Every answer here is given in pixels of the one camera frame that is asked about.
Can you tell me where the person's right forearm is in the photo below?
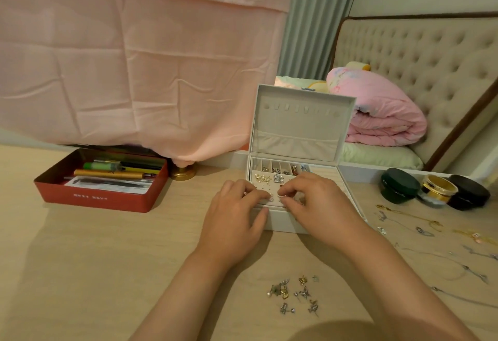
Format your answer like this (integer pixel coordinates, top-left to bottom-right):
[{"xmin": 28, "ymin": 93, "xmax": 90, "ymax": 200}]
[{"xmin": 331, "ymin": 229, "xmax": 480, "ymax": 341}]

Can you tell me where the person's left forearm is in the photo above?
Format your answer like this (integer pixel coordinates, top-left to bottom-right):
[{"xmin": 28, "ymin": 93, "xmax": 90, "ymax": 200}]
[{"xmin": 128, "ymin": 251, "xmax": 231, "ymax": 341}]

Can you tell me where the pink draped cloth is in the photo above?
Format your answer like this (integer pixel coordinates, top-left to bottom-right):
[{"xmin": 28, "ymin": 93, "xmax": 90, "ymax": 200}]
[{"xmin": 0, "ymin": 0, "xmax": 299, "ymax": 168}]

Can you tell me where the thin silver chain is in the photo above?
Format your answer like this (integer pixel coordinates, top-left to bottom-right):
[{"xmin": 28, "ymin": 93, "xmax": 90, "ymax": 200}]
[{"xmin": 430, "ymin": 286, "xmax": 498, "ymax": 311}]

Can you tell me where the black round jar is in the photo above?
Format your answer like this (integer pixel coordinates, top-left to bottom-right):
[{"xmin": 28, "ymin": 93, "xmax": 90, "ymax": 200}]
[{"xmin": 446, "ymin": 174, "xmax": 492, "ymax": 212}]

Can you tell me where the long silver necklace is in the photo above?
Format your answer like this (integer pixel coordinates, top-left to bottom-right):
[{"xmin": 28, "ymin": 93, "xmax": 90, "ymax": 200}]
[{"xmin": 395, "ymin": 243, "xmax": 489, "ymax": 284}]

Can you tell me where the white paper packet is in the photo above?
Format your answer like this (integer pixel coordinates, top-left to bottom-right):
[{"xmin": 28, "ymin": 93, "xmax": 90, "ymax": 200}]
[{"xmin": 64, "ymin": 176, "xmax": 153, "ymax": 195}]

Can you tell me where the beige tufted headboard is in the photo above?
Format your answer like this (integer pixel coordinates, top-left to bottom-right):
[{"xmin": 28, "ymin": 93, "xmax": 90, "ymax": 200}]
[{"xmin": 329, "ymin": 11, "xmax": 498, "ymax": 173}]

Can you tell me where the yellow pen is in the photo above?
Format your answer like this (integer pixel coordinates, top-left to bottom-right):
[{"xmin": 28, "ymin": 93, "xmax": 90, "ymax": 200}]
[{"xmin": 120, "ymin": 166, "xmax": 161, "ymax": 175}]

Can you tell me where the white jewelry box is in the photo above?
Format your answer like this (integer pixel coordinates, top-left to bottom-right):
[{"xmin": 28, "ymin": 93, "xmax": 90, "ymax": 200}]
[{"xmin": 246, "ymin": 84, "xmax": 367, "ymax": 235}]

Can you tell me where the gold bangle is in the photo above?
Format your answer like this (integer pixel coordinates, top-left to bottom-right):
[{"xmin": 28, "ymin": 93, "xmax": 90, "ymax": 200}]
[{"xmin": 417, "ymin": 174, "xmax": 459, "ymax": 208}]

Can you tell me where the group of earrings in box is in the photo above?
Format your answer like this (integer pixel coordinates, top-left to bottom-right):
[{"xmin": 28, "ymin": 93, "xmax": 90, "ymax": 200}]
[{"xmin": 252, "ymin": 162, "xmax": 312, "ymax": 202}]

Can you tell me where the gold necklace with pink pendant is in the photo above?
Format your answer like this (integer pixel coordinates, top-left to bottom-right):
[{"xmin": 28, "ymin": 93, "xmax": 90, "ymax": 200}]
[{"xmin": 453, "ymin": 229, "xmax": 498, "ymax": 247}]

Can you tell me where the pink folded blanket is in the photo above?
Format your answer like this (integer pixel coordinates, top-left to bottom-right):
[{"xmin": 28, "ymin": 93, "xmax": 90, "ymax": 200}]
[{"xmin": 326, "ymin": 67, "xmax": 428, "ymax": 148}]

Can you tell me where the red tin box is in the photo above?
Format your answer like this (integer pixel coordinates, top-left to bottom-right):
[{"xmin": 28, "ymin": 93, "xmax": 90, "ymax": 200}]
[{"xmin": 34, "ymin": 148, "xmax": 169, "ymax": 213}]

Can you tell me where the person's right hand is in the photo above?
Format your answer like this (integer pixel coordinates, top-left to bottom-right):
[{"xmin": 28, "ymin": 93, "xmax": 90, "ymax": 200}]
[{"xmin": 278, "ymin": 172, "xmax": 374, "ymax": 251}]

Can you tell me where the green marker pen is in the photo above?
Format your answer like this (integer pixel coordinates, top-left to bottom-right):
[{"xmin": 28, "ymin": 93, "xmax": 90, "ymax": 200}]
[{"xmin": 83, "ymin": 162, "xmax": 121, "ymax": 172}]

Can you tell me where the brown gold pen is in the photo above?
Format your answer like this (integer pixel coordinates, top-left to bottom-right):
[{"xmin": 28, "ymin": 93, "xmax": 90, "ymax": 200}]
[{"xmin": 73, "ymin": 169, "xmax": 157, "ymax": 180}]

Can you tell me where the gold chain necklace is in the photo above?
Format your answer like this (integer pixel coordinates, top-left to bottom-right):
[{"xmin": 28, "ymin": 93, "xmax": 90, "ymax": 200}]
[{"xmin": 375, "ymin": 204, "xmax": 444, "ymax": 233}]

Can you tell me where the dark green round jar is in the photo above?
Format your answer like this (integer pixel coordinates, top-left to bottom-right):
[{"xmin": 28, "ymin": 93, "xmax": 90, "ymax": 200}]
[{"xmin": 380, "ymin": 168, "xmax": 422, "ymax": 204}]

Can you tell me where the short silver necklace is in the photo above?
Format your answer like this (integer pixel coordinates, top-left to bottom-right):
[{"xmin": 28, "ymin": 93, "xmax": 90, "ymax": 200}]
[{"xmin": 462, "ymin": 245, "xmax": 498, "ymax": 262}]

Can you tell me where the yellow plush toy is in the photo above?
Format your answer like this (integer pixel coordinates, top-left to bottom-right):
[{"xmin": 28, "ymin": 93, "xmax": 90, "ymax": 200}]
[{"xmin": 301, "ymin": 61, "xmax": 372, "ymax": 93}]

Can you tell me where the grey green curtain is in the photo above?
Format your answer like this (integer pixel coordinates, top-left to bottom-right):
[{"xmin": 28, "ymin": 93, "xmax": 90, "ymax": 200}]
[{"xmin": 277, "ymin": 0, "xmax": 366, "ymax": 80}]

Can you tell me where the silver necklace with oval pendant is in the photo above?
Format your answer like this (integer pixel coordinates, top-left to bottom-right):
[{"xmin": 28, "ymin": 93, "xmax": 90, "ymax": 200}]
[{"xmin": 375, "ymin": 212, "xmax": 435, "ymax": 237}]

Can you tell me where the pile of loose earrings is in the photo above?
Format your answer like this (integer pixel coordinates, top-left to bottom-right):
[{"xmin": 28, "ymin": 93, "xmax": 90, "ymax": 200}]
[{"xmin": 266, "ymin": 274, "xmax": 322, "ymax": 317}]

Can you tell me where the gold round stand base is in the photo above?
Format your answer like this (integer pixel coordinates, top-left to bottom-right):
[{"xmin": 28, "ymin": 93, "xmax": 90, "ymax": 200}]
[{"xmin": 170, "ymin": 162, "xmax": 198, "ymax": 181}]

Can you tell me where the light green pillow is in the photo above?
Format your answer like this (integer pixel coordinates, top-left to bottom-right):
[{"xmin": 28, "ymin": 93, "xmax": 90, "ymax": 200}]
[{"xmin": 275, "ymin": 76, "xmax": 328, "ymax": 91}]

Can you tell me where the person's left hand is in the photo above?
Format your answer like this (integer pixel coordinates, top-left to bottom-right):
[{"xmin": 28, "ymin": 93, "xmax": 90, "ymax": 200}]
[{"xmin": 193, "ymin": 179, "xmax": 272, "ymax": 271}]

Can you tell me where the light green mattress sheet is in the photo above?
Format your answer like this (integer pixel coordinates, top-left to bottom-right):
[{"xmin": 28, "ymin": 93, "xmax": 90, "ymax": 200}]
[{"xmin": 340, "ymin": 142, "xmax": 425, "ymax": 171}]

